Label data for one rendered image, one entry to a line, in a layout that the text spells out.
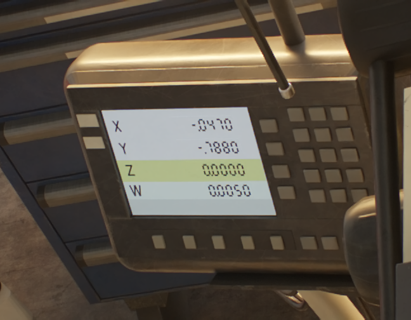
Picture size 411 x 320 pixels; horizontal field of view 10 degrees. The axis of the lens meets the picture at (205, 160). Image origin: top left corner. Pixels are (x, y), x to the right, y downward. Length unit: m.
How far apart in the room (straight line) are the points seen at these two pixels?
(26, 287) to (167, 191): 1.76
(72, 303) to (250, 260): 1.68
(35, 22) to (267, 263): 1.01
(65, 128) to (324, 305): 1.02
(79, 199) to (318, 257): 1.26
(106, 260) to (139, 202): 1.28
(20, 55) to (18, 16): 0.08
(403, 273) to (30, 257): 2.95
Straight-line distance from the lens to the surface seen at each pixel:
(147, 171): 2.30
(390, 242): 1.33
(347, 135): 2.18
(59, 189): 3.50
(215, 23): 3.19
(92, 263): 3.61
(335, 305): 2.44
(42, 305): 4.01
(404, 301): 1.15
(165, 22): 3.22
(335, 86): 2.16
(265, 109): 2.20
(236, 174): 2.26
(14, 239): 4.14
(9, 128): 3.42
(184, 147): 2.26
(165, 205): 2.31
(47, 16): 3.23
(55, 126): 3.39
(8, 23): 3.25
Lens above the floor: 2.74
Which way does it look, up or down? 42 degrees down
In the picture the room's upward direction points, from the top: 30 degrees counter-clockwise
